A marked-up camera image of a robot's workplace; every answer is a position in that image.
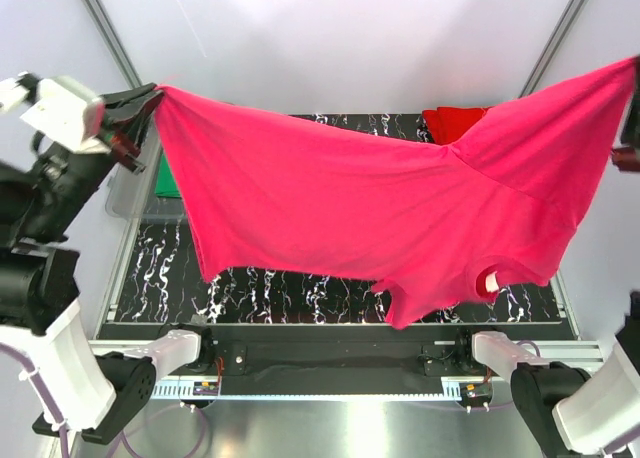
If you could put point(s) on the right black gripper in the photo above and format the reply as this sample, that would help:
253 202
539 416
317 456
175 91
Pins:
629 149

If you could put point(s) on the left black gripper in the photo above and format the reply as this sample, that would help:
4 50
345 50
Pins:
128 104

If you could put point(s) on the pink t shirt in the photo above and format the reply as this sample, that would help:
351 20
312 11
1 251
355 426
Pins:
427 223

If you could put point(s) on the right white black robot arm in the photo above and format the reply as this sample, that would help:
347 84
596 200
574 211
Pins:
575 398

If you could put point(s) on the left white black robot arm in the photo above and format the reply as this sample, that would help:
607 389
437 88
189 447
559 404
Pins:
95 396

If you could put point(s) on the clear plastic bin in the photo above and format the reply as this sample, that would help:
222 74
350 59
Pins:
130 191

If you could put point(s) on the green t shirt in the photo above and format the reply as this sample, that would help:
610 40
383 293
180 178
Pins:
165 186

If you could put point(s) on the black marbled table mat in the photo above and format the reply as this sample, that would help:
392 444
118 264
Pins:
163 282

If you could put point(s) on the folded red t shirt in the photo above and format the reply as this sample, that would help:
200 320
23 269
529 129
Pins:
447 124

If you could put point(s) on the right orange connector board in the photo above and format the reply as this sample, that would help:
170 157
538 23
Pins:
477 390

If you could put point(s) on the orange connector board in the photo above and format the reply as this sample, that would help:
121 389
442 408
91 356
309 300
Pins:
206 388
477 390

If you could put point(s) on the left orange connector board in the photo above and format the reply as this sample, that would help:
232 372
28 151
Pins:
206 388

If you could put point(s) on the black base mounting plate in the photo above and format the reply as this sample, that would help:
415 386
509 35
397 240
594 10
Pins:
280 380

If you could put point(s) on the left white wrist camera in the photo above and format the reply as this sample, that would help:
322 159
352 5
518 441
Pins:
60 107

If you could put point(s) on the aluminium frame rail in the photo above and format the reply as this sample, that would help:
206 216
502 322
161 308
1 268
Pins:
453 357

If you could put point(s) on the white slotted cable duct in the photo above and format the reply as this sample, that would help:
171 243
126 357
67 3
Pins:
177 390

